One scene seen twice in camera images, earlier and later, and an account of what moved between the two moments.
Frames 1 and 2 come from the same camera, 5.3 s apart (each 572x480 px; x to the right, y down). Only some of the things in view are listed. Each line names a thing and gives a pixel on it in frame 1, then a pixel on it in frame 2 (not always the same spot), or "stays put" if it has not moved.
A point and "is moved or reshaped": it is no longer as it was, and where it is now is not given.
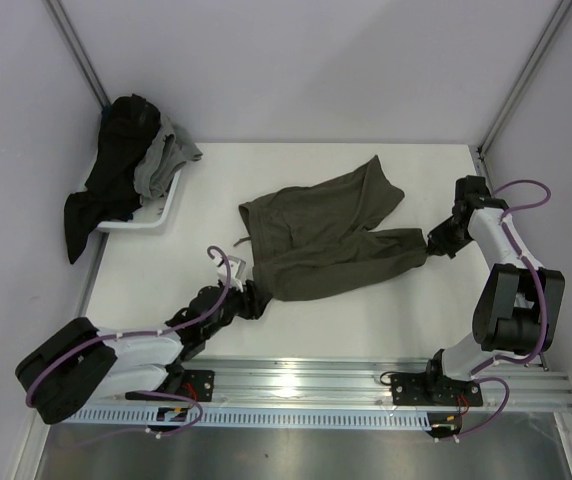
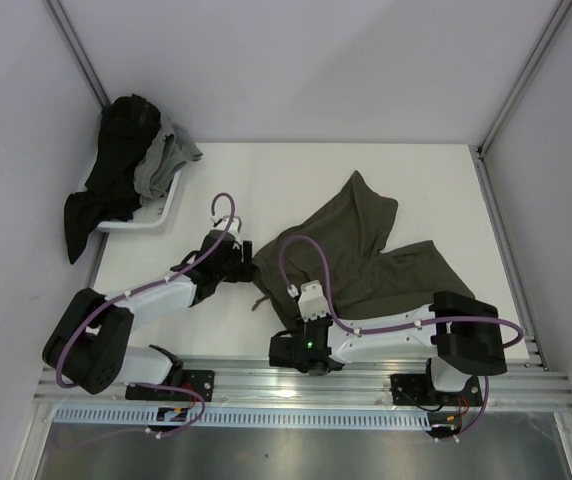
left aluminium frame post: x=58 y=11 stays put
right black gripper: x=438 y=245 to x=302 y=325
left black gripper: x=252 y=299 to x=243 y=270
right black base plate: x=424 y=389 stays put
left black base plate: x=199 y=384 stays put
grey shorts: x=168 y=149 stays put
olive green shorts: x=312 y=239 is moved or reshaped
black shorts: x=128 y=125 stays put
